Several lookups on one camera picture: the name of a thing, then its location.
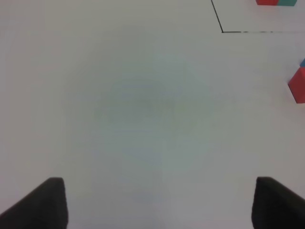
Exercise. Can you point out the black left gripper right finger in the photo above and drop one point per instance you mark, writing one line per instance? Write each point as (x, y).
(276, 207)

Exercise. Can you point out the blue cube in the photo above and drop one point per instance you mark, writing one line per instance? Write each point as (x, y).
(302, 64)

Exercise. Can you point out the template red cube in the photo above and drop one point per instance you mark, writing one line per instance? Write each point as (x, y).
(267, 2)

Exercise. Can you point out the template green cube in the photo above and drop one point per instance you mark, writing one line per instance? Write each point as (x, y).
(289, 3)

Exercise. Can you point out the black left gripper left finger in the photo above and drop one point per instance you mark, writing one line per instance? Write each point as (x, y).
(43, 208)

